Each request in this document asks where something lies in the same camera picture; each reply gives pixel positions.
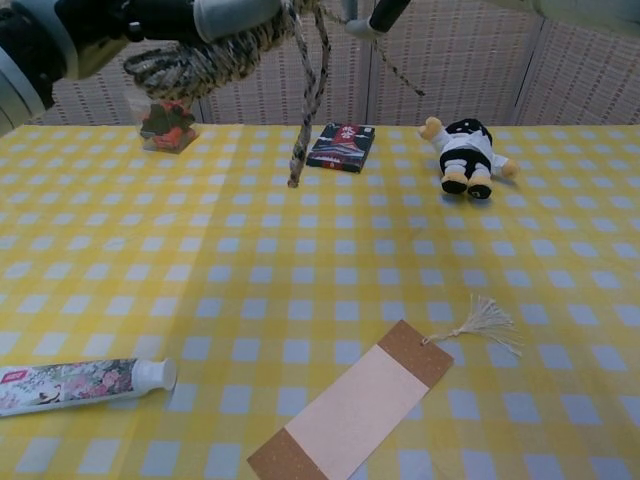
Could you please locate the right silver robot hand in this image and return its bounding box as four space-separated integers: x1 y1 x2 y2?
339 0 414 35

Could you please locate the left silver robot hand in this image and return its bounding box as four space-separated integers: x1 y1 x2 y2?
49 0 287 81

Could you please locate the speckled beige braided rope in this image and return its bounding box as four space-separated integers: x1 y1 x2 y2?
123 0 427 189

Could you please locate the woven bamboo folding screen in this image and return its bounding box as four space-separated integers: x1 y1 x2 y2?
29 0 640 127

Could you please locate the clear box with red ornaments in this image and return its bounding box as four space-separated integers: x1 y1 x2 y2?
127 94 203 153

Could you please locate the dark pagoda print card box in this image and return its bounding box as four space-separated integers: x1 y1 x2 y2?
305 121 376 175

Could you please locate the black and white plush doll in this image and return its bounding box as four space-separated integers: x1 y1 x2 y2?
418 115 521 201

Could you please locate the yellow checked tablecloth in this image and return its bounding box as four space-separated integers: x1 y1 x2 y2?
0 123 640 480

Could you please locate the floral toothpaste tube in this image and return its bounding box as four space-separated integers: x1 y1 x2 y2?
0 357 179 419

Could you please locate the brown pink tasselled bookmark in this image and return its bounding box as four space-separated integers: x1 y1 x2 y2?
244 294 524 480

